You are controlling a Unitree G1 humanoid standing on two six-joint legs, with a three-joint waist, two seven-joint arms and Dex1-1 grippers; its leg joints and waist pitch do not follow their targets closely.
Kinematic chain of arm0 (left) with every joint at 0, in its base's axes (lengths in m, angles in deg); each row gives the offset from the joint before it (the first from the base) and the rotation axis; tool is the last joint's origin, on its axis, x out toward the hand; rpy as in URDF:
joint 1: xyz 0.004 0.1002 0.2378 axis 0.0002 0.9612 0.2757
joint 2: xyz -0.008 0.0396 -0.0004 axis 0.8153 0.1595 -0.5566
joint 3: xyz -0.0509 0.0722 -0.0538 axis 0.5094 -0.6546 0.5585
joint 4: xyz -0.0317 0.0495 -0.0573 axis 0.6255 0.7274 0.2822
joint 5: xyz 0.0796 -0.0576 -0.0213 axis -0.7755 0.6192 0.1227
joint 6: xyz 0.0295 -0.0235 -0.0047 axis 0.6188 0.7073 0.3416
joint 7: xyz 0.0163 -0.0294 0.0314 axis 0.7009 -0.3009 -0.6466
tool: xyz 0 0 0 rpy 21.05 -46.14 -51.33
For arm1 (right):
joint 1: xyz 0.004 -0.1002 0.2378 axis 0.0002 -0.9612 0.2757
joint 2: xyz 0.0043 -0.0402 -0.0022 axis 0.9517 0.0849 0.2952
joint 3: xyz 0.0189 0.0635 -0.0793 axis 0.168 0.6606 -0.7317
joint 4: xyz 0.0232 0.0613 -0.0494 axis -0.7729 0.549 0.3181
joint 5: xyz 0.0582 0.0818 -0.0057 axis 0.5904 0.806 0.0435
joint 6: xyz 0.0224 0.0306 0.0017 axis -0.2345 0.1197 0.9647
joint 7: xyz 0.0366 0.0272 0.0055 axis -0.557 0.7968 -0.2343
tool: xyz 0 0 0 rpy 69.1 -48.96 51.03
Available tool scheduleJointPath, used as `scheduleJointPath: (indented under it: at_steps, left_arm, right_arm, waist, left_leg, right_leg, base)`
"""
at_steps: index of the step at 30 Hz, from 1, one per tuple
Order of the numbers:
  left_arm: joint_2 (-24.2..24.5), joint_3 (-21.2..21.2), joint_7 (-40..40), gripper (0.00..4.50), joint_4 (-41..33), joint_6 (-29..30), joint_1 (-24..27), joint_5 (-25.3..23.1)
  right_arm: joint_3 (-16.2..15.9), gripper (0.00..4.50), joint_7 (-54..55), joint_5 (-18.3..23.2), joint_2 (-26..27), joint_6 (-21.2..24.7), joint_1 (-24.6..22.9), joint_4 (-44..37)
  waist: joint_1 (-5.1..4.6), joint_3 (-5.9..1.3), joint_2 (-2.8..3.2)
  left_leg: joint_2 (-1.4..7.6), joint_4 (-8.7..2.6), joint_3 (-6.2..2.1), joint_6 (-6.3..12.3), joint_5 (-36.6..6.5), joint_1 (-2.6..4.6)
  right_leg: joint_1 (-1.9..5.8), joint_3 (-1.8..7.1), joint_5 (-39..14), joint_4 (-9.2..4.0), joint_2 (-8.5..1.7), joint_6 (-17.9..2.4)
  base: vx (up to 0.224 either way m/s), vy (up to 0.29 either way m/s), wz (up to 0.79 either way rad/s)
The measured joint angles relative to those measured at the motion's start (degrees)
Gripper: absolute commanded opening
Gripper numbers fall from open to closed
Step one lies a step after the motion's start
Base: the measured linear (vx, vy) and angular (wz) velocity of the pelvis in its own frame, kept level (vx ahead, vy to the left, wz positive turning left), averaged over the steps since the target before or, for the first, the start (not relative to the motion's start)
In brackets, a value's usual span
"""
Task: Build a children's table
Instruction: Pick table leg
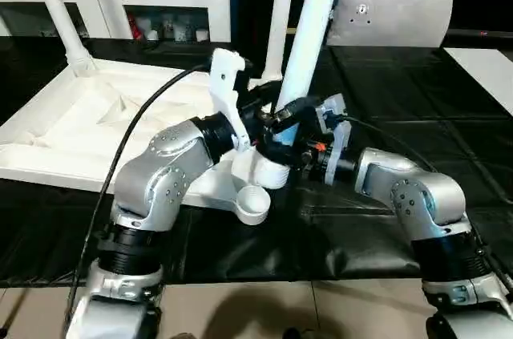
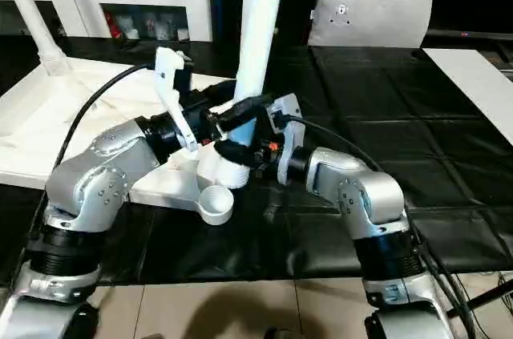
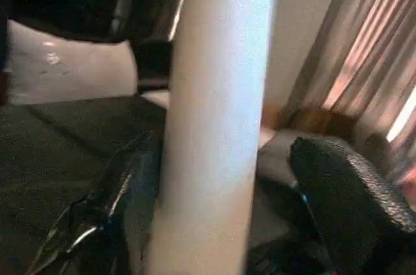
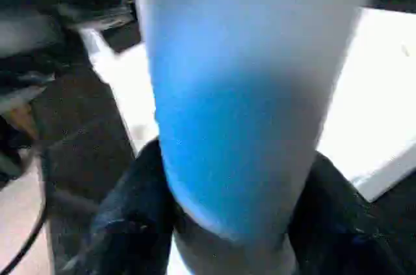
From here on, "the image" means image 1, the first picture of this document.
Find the white plastic table leg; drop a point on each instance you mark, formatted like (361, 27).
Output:
(280, 14)
(309, 42)
(60, 10)

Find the white plastic table top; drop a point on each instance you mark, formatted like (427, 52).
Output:
(72, 131)

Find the black work mat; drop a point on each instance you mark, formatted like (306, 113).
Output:
(433, 106)

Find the grey cushion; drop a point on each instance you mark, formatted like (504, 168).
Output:
(393, 14)

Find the white flat sheet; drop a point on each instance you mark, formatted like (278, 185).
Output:
(485, 66)

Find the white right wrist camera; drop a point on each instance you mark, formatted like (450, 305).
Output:
(335, 127)

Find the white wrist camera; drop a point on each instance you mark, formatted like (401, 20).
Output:
(228, 90)
(335, 127)

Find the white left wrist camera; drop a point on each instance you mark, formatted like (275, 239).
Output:
(228, 90)

